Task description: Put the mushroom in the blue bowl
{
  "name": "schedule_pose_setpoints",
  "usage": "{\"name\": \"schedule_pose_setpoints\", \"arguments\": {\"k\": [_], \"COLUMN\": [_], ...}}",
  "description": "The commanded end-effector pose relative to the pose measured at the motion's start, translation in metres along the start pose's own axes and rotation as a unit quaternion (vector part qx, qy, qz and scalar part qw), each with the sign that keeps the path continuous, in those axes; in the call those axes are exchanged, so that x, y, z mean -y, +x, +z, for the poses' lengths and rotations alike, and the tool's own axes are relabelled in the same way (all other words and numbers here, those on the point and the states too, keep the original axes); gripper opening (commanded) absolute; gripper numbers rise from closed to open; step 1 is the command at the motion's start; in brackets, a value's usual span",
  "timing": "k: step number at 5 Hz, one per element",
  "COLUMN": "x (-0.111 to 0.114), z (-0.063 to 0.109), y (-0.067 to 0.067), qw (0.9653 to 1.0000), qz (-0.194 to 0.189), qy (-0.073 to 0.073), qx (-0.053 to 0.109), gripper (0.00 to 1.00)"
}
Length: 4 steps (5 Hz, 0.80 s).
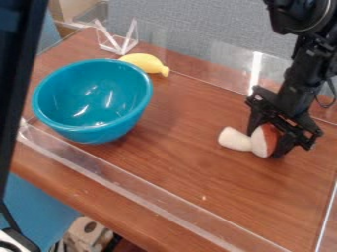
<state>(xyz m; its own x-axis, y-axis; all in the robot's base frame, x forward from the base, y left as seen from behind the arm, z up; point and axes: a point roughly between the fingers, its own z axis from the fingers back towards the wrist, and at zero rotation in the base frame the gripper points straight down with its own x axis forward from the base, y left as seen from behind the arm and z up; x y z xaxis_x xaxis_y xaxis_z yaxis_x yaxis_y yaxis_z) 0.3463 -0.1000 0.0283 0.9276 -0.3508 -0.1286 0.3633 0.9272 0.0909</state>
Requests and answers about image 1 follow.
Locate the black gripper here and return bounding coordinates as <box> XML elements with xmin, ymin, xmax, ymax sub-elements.
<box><xmin>245</xmin><ymin>86</ymin><xmax>324</xmax><ymax>158</ymax></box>

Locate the white brown toy mushroom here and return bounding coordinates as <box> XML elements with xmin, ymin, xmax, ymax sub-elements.
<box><xmin>217</xmin><ymin>123</ymin><xmax>279</xmax><ymax>158</ymax></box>

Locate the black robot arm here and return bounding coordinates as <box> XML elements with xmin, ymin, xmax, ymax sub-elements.
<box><xmin>246</xmin><ymin>0</ymin><xmax>337</xmax><ymax>158</ymax></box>

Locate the blue bowl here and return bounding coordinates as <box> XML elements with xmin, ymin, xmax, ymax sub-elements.
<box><xmin>32</xmin><ymin>58</ymin><xmax>152</xmax><ymax>145</ymax></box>

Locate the clear acrylic back barrier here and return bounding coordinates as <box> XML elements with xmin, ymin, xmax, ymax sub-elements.
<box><xmin>143</xmin><ymin>29</ymin><xmax>337</xmax><ymax>126</ymax></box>

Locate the clear acrylic barrier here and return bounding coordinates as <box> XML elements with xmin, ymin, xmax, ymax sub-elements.
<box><xmin>17</xmin><ymin>119</ymin><xmax>290</xmax><ymax>252</ymax></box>
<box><xmin>143</xmin><ymin>29</ymin><xmax>337</xmax><ymax>126</ymax></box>

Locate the clear acrylic front barrier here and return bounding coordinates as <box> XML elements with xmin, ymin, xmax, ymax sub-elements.
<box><xmin>17</xmin><ymin>119</ymin><xmax>290</xmax><ymax>252</ymax></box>

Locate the yellow toy banana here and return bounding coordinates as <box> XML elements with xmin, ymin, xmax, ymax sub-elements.
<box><xmin>120</xmin><ymin>53</ymin><xmax>170</xmax><ymax>77</ymax></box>

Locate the white block under table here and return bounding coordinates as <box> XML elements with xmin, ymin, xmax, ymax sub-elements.
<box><xmin>63</xmin><ymin>216</ymin><xmax>115</xmax><ymax>252</ymax></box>

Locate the black cable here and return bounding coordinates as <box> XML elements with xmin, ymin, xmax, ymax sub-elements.
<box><xmin>314</xmin><ymin>75</ymin><xmax>337</xmax><ymax>110</ymax></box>

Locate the clear acrylic corner bracket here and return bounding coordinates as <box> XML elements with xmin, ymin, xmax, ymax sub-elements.
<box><xmin>93</xmin><ymin>19</ymin><xmax>138</xmax><ymax>56</ymax></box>

